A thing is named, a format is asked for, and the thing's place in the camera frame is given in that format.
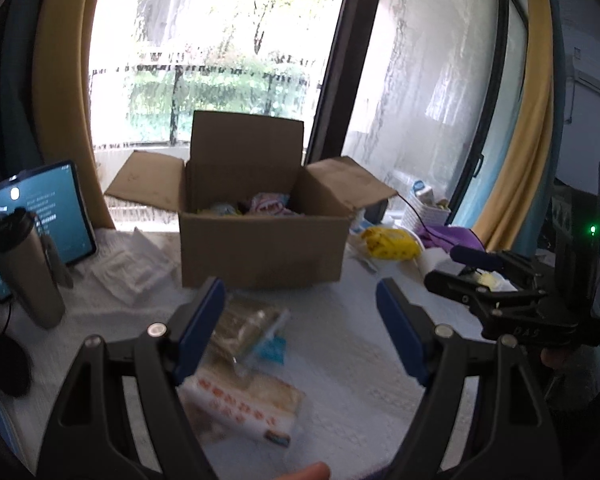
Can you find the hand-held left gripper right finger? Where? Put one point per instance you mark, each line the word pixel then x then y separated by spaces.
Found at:
pixel 400 335

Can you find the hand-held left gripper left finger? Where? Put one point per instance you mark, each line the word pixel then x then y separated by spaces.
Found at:
pixel 200 330

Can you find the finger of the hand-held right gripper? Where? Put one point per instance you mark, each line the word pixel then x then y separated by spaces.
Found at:
pixel 475 255
pixel 460 287

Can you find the brown snack packet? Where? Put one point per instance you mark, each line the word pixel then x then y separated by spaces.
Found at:
pixel 245 330

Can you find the white red print snack packet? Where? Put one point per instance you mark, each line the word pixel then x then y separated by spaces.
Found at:
pixel 250 405

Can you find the cardboard box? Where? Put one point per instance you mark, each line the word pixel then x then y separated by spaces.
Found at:
pixel 260 250

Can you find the blue white snack packet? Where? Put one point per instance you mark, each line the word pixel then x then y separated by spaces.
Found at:
pixel 225 208

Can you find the pink snack packet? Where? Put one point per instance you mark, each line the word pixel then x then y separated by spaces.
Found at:
pixel 265 205

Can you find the person's right hand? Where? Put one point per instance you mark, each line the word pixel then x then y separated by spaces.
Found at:
pixel 555 359

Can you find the person's left hand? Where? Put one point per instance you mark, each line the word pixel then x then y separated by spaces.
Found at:
pixel 310 472

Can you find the purple cloth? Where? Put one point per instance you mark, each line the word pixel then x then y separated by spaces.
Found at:
pixel 450 237

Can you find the white tablecloth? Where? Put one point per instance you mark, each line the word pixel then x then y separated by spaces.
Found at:
pixel 340 320

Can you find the white plastic basket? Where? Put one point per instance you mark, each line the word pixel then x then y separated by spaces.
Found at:
pixel 422 215

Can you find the blue white carton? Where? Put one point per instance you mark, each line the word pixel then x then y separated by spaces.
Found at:
pixel 422 192

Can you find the yellow wet wipes pack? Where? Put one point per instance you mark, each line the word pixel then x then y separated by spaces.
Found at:
pixel 390 242

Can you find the white folded plastic bag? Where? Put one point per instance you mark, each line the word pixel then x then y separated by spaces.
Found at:
pixel 130 270

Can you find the yellow curtain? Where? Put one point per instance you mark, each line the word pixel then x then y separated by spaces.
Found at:
pixel 62 85
pixel 525 135

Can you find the tablet with blue case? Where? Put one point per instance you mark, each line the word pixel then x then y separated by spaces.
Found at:
pixel 65 210

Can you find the steel travel tumbler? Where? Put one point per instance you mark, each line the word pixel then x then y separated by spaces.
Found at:
pixel 27 270

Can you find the black round puck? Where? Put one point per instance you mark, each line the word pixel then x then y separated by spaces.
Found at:
pixel 7 365

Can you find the white air conditioner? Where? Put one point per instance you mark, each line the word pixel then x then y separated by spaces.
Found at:
pixel 595 80

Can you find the blue curtain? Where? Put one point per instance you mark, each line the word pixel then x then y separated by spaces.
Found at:
pixel 5 110

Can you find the black window frame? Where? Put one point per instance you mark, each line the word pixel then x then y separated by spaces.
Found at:
pixel 340 85

